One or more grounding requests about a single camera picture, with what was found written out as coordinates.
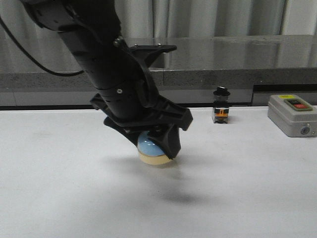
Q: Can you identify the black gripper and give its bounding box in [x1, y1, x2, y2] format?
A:
[89, 44, 193, 159]

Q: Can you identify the blue and cream desk bell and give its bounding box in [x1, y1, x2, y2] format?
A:
[137, 131, 172, 166]

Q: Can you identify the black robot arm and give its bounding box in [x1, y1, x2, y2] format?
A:
[23, 0, 193, 159]

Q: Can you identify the grey curtain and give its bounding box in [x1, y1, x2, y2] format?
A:
[0, 0, 317, 44]

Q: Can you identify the grey granite counter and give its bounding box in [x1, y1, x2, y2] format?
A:
[0, 35, 317, 109]

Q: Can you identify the grey push button box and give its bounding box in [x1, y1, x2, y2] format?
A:
[267, 94, 317, 137]

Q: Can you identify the black selector switch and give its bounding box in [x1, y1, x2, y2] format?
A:
[212, 86, 230, 123]

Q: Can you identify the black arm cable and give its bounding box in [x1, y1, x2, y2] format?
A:
[0, 16, 85, 76]

